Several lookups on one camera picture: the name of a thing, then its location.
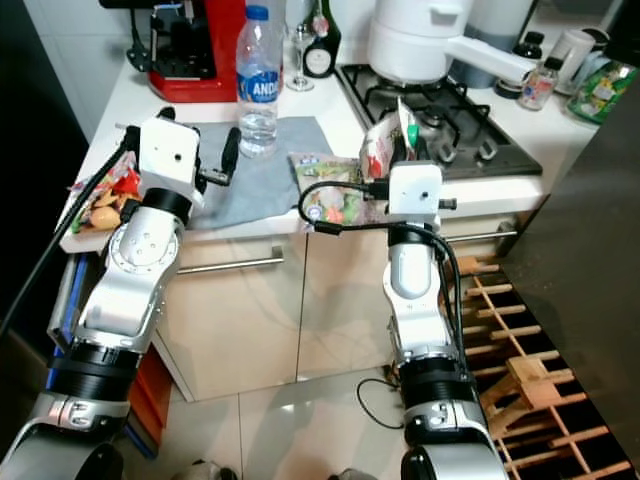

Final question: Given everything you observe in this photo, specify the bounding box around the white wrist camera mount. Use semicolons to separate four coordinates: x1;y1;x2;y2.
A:
138;114;204;201
386;161;448;227

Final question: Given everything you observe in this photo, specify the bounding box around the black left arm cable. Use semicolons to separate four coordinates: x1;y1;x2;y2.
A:
0;122;153;339

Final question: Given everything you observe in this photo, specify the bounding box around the red coffee machine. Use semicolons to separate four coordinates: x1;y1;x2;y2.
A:
100;0;247;105

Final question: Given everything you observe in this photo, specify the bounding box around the small dark bottle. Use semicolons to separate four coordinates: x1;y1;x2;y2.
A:
494;30;548;99

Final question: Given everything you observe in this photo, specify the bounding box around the thin black floor cable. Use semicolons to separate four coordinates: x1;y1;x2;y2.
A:
354;374;407;432

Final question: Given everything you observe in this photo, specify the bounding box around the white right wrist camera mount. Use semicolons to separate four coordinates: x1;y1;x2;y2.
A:
386;161;448;227

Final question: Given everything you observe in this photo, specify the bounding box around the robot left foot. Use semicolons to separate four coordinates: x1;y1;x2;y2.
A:
184;459;243;480

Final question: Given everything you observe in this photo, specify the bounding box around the orange board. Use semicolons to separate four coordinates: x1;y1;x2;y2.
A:
128;343;178;458

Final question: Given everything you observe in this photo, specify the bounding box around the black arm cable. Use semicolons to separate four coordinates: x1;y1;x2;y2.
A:
0;122;153;339
297;179;467;363

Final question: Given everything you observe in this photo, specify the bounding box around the silver drawer handle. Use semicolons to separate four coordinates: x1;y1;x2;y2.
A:
177;246;287;277
444;229;508;247

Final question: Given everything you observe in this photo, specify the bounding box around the plastic water bottle blue label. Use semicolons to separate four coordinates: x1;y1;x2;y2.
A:
236;4;282;160

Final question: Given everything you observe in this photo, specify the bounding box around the clear salad bag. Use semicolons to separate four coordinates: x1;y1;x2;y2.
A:
287;151;391;230

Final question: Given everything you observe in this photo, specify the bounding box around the green food bag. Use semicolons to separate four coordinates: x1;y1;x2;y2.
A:
564;50;640;127

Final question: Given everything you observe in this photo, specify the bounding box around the small spice jar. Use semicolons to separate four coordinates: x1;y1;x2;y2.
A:
517;56;562;112

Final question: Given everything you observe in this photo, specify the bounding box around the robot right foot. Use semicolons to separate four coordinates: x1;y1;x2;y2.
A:
324;467;378;480

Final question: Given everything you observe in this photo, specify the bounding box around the black gas hob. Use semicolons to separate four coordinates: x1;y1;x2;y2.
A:
334;62;544;180

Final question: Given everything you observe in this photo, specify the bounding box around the grey cloth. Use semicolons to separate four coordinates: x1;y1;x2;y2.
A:
190;114;327;232

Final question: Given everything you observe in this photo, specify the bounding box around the blue board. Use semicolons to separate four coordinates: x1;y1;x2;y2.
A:
47;254;84;347

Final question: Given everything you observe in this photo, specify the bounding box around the red and white snack bag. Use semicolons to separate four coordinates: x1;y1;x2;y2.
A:
359;97;420;183

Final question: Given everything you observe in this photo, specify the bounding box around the white cup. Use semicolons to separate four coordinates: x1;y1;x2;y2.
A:
549;26;598;93

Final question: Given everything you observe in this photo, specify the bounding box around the dark green glass bottle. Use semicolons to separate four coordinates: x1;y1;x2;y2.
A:
301;0;344;80

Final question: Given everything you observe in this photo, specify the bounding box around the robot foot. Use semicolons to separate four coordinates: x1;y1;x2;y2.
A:
324;467;378;480
184;459;243;480

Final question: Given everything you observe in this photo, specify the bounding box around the white pot with handle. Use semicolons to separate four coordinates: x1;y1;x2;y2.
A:
365;0;540;87

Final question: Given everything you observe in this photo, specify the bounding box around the dark grey panel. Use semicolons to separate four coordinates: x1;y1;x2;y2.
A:
500;100;640;336

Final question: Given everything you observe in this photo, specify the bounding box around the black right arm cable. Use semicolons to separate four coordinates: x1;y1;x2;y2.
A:
297;179;467;363

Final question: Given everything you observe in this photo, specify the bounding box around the wooden wine rack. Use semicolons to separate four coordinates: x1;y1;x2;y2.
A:
385;255;640;480

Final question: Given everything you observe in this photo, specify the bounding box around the wine glass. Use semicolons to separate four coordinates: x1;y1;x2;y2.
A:
285;22;314;94

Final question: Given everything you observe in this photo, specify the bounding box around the colourful snack bag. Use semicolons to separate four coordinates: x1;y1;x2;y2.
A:
67;150;143;237

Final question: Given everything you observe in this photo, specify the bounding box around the cream kitchen cabinet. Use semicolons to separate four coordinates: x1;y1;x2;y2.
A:
58;210;511;403

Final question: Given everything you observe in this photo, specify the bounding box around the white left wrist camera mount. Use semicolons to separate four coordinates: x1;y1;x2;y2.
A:
138;114;204;201

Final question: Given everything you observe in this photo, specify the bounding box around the grey canister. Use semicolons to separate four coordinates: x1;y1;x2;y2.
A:
447;0;528;90

